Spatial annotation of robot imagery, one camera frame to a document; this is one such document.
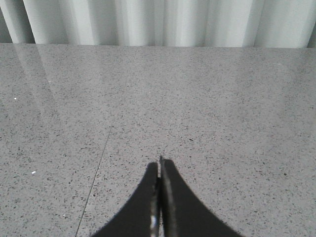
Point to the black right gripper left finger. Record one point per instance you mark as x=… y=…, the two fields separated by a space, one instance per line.
x=140 y=216

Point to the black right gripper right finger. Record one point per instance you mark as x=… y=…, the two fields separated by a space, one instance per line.
x=183 y=214

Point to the white pleated curtain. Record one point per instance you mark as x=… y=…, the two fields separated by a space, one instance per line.
x=215 y=23

